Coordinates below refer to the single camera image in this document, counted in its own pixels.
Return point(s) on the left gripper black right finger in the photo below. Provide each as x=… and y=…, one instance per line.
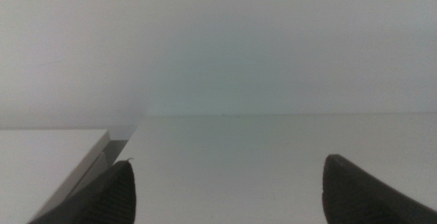
x=355, y=196

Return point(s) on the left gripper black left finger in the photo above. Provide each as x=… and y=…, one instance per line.
x=109, y=196

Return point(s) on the white side table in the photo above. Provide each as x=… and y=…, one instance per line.
x=41, y=162

